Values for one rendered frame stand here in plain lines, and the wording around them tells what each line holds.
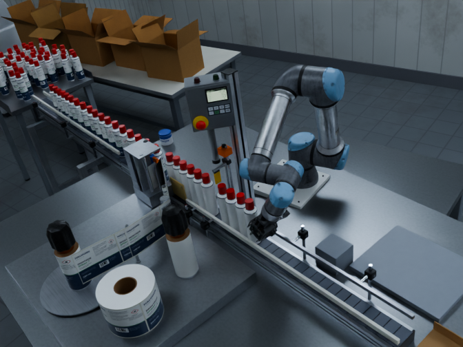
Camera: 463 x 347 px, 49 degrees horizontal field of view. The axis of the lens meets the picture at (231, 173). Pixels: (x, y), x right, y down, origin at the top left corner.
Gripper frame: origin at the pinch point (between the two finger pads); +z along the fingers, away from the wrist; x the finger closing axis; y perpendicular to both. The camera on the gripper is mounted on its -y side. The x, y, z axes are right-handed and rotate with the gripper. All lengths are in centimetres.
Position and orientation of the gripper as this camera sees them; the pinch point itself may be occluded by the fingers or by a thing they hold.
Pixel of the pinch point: (260, 234)
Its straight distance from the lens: 195.2
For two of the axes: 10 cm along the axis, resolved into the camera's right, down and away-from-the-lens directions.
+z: -2.1, 5.3, 8.2
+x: 6.3, 7.2, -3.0
